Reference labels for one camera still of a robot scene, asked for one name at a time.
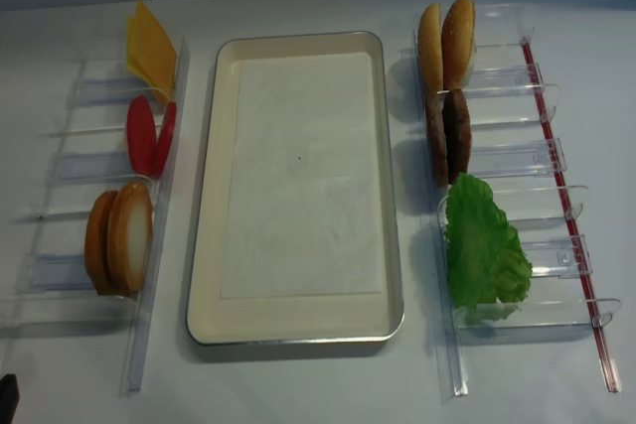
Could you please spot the clear acrylic rack left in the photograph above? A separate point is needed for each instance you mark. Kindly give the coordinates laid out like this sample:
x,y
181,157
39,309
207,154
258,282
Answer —
x,y
53,293

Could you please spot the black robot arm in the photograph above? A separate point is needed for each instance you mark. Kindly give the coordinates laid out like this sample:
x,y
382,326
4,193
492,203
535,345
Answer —
x,y
9,398

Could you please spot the bun bottom slice left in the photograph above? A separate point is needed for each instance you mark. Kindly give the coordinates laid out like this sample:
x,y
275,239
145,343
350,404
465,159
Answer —
x,y
95,245

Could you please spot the clear acrylic rack right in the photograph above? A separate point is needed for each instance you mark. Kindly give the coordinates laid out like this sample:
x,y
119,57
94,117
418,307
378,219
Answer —
x,y
517,154

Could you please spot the bun top left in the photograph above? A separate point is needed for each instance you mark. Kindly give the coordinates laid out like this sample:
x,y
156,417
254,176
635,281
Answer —
x,y
429,51

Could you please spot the bun bottom slice white-faced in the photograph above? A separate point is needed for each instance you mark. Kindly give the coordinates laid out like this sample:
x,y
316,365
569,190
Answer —
x,y
128,237

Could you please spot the white paper tray liner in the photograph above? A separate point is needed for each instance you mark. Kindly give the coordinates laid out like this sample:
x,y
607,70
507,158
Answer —
x,y
303,213

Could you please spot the red tomato slice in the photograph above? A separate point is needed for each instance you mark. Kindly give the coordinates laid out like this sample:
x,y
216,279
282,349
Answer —
x,y
141,136
164,141

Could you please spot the brown meat patty left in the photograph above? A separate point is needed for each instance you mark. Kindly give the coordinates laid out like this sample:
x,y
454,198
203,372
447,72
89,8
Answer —
x,y
437,141

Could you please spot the dark meat patty right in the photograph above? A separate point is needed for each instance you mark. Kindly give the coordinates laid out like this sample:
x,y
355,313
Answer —
x,y
457,130

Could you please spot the bun top right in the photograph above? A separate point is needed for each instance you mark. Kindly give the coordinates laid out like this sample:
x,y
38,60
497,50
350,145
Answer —
x,y
457,42

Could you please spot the red tomato slice right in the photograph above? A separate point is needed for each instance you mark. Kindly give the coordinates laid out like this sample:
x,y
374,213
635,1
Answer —
x,y
164,141

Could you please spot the yellow cheese slice front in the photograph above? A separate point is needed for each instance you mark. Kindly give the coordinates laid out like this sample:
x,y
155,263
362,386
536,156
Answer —
x,y
154,55

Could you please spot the red tomato slice left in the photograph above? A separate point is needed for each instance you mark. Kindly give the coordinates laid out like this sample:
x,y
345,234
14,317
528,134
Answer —
x,y
141,136

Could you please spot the green lettuce leaf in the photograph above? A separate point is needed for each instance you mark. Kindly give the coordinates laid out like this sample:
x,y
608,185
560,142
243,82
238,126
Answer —
x,y
486,263

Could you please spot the yellow cheese slice back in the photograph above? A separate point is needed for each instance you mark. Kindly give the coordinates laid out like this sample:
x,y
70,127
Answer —
x,y
130,21

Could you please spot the clear acrylic rack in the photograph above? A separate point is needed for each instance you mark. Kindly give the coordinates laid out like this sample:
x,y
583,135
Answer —
x,y
517,154
53,293

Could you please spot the yellow cheese slice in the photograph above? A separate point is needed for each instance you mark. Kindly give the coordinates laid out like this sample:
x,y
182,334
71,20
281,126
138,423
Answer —
x,y
130,21
154,55

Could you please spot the cream metal tray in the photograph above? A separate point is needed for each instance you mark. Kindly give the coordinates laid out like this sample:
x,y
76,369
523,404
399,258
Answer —
x,y
214,320

